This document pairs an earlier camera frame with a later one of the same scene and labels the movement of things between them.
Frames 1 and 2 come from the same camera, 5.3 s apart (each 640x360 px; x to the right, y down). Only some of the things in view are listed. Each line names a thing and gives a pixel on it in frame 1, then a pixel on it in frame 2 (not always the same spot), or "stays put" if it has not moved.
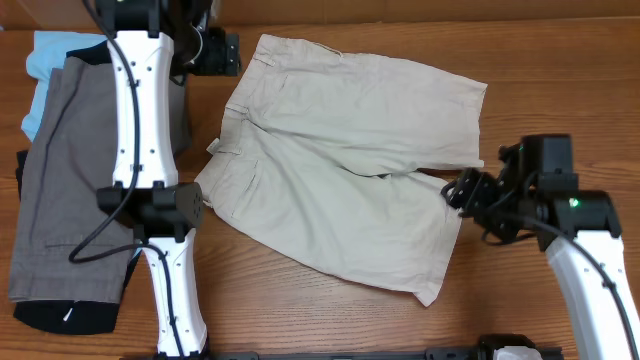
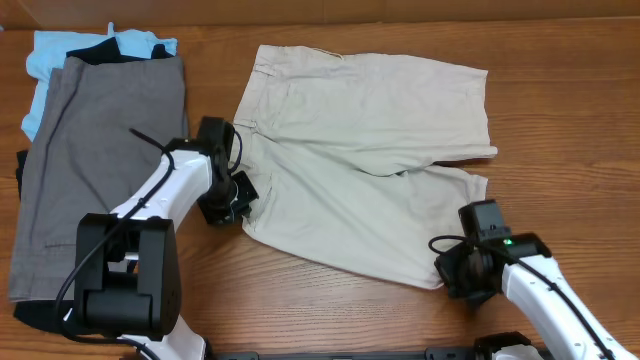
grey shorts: [66, 247] stays put
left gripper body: [217, 58] -> [229, 200]
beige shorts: [320, 152] stays put
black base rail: [435, 354] stays put
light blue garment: [49, 51] stays put
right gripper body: [463, 188] -> [451, 270]
